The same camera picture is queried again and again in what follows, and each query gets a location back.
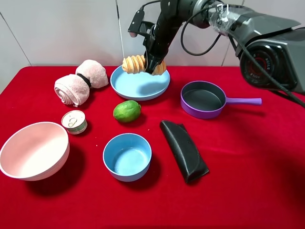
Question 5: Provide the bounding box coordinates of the green lime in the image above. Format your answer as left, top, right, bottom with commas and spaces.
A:
113, 100, 141, 123

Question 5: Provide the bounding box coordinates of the large blue plate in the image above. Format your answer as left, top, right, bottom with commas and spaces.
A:
110, 66, 171, 101

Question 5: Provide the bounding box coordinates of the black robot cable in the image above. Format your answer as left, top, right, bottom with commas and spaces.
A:
137, 0, 305, 108

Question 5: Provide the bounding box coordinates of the ridged bread loaf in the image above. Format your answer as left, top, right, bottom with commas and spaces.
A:
122, 55, 167, 75

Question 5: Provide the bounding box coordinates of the rolled pink towel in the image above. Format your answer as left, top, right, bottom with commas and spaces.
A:
54, 60, 109, 107

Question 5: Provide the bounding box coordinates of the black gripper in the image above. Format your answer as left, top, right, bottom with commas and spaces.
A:
144, 22, 178, 74

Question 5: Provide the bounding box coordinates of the pink bowl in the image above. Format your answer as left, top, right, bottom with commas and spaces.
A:
0, 122, 70, 181

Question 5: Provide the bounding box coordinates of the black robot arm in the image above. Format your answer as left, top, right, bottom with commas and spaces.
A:
137, 0, 305, 94

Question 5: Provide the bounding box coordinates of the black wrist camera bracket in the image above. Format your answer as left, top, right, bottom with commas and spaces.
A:
128, 8, 154, 38

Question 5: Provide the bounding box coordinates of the purple toy saucepan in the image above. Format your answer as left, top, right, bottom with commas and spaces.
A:
180, 81, 262, 119

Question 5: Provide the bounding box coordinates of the black glasses case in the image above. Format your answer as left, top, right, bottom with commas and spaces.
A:
160, 120, 209, 184

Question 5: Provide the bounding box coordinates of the red tablecloth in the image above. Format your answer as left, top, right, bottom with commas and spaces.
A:
0, 67, 305, 229

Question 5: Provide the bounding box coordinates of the small tin can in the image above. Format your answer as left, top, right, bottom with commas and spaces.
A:
61, 110, 88, 135

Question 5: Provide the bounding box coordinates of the small blue bowl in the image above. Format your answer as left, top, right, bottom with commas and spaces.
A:
102, 133, 152, 182

